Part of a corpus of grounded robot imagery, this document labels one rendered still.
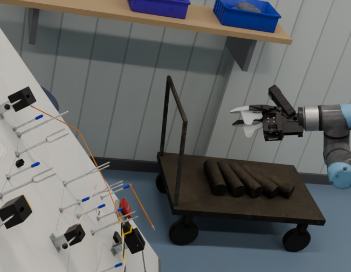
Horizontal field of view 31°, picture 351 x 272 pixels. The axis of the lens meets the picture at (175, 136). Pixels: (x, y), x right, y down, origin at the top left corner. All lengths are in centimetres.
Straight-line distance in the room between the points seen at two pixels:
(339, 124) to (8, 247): 99
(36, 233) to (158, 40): 243
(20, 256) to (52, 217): 23
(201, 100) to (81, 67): 80
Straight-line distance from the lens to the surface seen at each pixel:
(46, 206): 161
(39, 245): 150
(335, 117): 187
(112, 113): 398
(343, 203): 467
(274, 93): 190
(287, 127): 186
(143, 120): 404
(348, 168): 178
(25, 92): 155
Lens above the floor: 234
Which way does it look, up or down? 30 degrees down
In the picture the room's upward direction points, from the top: 15 degrees clockwise
